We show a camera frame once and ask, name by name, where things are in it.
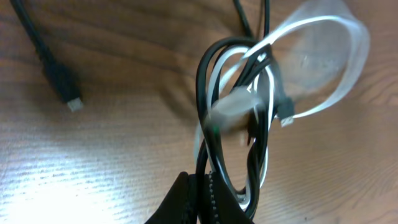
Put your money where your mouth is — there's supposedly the black usb cable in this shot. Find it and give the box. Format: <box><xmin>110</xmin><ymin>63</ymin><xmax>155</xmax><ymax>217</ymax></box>
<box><xmin>9</xmin><ymin>0</ymin><xmax>85</xmax><ymax>113</ymax></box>
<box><xmin>195</xmin><ymin>0</ymin><xmax>295</xmax><ymax>220</ymax></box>

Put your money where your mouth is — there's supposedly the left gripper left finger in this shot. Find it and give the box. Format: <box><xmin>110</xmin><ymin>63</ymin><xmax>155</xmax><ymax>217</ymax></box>
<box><xmin>146</xmin><ymin>172</ymin><xmax>198</xmax><ymax>224</ymax></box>

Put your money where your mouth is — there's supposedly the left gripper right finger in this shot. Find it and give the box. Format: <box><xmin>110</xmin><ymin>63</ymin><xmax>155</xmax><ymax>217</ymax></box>
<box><xmin>203</xmin><ymin>172</ymin><xmax>252</xmax><ymax>224</ymax></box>

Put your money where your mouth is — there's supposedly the white usb cable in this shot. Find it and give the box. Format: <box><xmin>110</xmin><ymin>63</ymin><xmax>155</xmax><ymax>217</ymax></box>
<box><xmin>193</xmin><ymin>0</ymin><xmax>371</xmax><ymax>211</ymax></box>

